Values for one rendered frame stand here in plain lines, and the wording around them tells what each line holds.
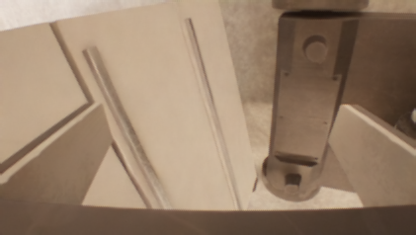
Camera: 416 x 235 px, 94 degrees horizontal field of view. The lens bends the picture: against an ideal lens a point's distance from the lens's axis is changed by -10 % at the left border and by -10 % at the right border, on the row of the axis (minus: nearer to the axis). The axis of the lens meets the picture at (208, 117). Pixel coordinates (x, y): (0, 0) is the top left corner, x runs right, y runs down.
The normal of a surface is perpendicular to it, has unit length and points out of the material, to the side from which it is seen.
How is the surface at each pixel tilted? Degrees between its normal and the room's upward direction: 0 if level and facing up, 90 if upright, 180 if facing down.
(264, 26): 0
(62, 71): 90
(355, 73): 0
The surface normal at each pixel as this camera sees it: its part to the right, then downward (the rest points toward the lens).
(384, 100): -0.37, 0.50
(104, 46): 0.89, -0.04
